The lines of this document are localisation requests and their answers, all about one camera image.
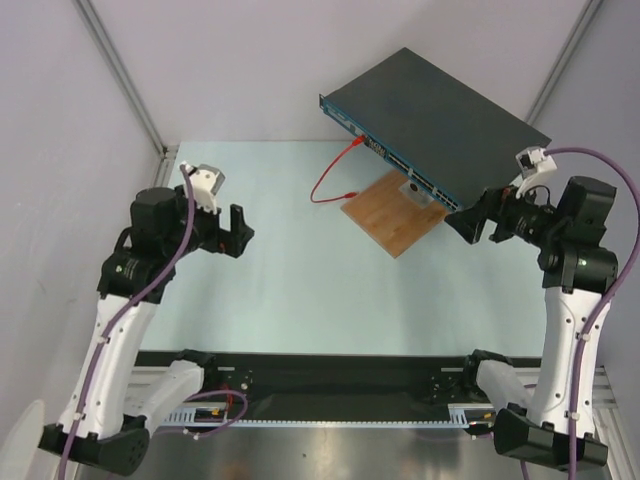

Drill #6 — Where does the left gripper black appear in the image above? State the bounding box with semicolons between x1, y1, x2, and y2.
163;185;253;260

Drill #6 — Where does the blue black network switch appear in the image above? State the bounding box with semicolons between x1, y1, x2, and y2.
319;48;551;211

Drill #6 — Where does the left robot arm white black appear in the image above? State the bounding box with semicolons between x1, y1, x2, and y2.
39;184;255;478

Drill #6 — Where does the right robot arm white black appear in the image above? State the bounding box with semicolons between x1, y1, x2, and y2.
445;176;618;471

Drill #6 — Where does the wooden base board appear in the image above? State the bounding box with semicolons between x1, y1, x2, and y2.
341;170;450;258

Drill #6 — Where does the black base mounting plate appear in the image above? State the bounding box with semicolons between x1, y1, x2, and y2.
134;350;544;424

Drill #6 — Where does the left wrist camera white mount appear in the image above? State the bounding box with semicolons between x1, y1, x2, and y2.
180;162;226;214

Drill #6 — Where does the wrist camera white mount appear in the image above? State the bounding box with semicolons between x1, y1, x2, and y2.
180;162;226;214
516;147;557;199

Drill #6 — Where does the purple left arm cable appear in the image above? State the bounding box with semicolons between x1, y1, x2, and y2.
58;164;250;480

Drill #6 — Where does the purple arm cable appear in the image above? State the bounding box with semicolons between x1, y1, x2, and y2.
58;164;250;480
469;146;640;480

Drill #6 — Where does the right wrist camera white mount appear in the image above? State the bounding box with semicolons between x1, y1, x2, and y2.
516;147;557;199

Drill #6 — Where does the left aluminium frame post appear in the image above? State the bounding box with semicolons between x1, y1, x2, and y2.
71;0;177;160

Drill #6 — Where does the aluminium frame post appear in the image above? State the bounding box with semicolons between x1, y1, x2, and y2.
524;0;605;125
71;0;177;160

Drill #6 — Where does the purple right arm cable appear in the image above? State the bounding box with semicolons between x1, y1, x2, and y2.
469;146;640;480

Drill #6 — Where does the red ethernet cable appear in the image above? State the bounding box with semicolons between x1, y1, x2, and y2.
310;135;367;204

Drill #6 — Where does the white slotted cable duct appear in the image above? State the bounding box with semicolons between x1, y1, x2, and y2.
160;404;496;432

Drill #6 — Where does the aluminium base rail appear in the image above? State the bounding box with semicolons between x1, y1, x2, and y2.
592;367;617;409

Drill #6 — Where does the right aluminium frame post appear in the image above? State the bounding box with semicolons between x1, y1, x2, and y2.
524;0;605;125

